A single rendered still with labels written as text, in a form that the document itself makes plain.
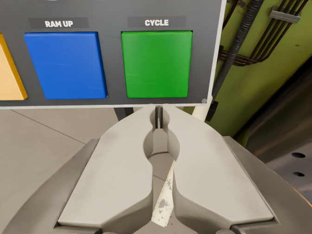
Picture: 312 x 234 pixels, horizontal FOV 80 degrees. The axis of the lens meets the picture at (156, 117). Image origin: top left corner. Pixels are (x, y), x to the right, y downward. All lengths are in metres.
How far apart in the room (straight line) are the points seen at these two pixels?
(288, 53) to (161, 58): 0.40
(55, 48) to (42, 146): 1.24
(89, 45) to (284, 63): 0.48
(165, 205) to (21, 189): 1.04
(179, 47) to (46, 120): 1.37
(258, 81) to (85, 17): 0.51
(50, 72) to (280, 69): 0.52
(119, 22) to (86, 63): 0.06
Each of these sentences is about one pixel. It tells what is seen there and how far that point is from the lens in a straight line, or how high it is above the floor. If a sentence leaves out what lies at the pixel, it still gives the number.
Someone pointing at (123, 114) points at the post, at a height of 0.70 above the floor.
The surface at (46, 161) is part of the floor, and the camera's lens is 1.39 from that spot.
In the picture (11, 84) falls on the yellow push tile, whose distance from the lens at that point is 0.28.
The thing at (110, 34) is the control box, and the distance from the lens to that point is 0.22.
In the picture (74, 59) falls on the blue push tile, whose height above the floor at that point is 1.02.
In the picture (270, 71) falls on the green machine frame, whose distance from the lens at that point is 0.60.
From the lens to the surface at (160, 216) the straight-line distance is 0.53.
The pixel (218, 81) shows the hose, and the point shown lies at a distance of 0.62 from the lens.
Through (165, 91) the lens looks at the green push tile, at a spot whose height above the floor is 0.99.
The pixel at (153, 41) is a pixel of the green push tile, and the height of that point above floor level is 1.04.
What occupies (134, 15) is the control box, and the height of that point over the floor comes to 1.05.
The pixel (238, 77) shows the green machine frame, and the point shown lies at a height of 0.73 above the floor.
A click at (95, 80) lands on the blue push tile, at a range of 0.23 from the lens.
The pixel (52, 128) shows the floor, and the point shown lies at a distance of 1.47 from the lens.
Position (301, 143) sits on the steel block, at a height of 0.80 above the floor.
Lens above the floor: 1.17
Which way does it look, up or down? 62 degrees down
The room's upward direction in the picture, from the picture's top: straight up
